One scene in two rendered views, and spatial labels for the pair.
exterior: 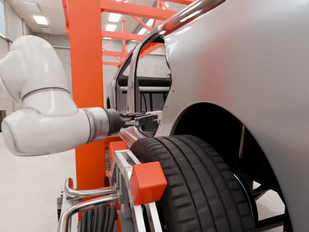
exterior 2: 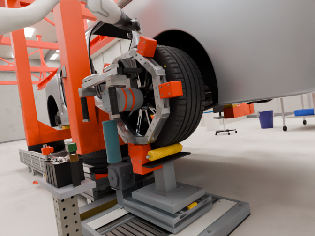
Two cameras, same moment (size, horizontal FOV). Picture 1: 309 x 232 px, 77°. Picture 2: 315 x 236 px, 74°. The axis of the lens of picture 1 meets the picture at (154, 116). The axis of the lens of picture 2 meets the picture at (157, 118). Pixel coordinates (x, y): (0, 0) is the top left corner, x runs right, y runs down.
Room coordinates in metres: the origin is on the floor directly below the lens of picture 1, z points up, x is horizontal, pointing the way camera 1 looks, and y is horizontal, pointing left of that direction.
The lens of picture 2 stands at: (-0.57, 0.41, 0.75)
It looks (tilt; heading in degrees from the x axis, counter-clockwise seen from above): 2 degrees down; 340
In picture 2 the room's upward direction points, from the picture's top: 8 degrees counter-clockwise
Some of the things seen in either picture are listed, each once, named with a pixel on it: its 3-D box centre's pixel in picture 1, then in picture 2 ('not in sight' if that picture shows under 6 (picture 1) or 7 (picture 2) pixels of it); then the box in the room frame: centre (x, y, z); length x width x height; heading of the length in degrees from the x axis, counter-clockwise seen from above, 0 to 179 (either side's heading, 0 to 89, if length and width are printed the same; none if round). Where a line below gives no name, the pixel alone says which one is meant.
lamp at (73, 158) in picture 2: not in sight; (72, 157); (0.49, 0.46, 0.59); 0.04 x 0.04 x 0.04; 21
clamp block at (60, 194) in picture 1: (69, 198); (87, 92); (0.74, 0.34, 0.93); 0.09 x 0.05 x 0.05; 111
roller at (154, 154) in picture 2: not in sight; (165, 151); (0.58, -0.04, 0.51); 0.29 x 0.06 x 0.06; 111
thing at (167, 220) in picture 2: not in sight; (165, 202); (0.75, -0.06, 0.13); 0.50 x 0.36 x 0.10; 21
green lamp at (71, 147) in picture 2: not in sight; (71, 147); (0.49, 0.46, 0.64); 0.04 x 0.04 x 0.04; 21
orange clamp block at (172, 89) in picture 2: not in sight; (170, 90); (0.37, -0.03, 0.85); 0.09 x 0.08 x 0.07; 21
